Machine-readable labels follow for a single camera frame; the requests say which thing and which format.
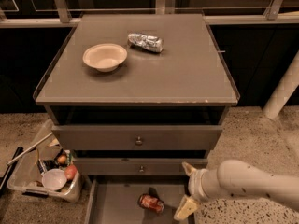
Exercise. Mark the white bowl in bin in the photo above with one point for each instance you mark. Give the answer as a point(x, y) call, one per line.
point(54, 179)

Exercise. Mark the red apple in bin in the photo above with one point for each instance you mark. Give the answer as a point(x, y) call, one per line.
point(70, 172)

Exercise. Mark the red coke can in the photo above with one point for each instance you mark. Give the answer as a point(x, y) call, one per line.
point(151, 203)

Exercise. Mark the crumpled silver foil bag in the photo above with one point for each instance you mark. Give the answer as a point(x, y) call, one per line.
point(147, 42)

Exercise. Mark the white pillar post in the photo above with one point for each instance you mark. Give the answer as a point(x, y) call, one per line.
point(284, 90)

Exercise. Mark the clear plastic storage bin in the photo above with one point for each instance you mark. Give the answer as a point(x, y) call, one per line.
point(27, 178)

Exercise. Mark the dark can in bin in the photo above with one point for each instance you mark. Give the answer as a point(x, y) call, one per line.
point(46, 165)

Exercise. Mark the open bottom grey drawer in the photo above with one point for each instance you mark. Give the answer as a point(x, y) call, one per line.
point(114, 200)

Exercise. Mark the orange fruit in bin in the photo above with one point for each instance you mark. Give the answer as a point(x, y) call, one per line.
point(62, 159)

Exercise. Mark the top grey drawer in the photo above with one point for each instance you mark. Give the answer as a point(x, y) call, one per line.
point(137, 137)

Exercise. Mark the middle grey drawer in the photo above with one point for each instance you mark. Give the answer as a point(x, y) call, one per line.
point(135, 166)

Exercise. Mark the grey drawer cabinet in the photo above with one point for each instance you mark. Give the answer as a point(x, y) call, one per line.
point(187, 83)

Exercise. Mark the beige paper bowl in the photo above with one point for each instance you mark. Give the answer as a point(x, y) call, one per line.
point(104, 57)

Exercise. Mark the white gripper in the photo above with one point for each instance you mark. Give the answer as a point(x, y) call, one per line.
point(195, 184)

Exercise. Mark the metal window railing frame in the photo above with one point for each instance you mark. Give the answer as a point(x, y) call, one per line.
point(68, 13)

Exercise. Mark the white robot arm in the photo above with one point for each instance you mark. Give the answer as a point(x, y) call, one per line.
point(236, 179)

